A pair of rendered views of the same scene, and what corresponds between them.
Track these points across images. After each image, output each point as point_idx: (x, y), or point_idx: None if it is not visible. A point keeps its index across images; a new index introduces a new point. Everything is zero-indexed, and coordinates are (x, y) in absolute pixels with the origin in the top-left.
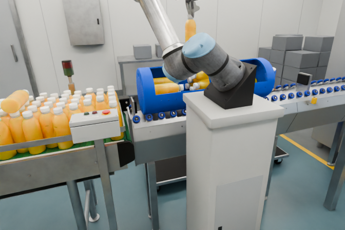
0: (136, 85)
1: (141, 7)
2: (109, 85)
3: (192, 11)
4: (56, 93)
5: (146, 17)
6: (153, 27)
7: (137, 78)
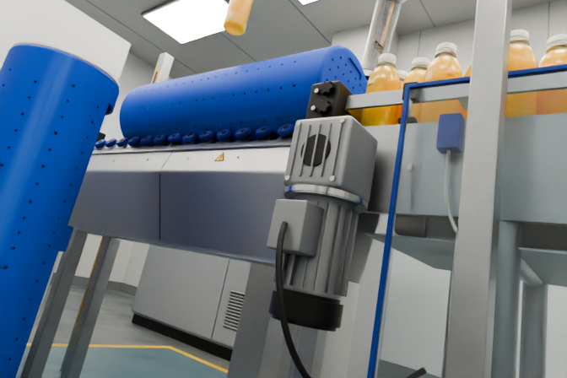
0: (324, 74)
1: (397, 12)
2: (388, 53)
3: None
4: (551, 37)
5: (394, 25)
6: (391, 43)
7: (339, 64)
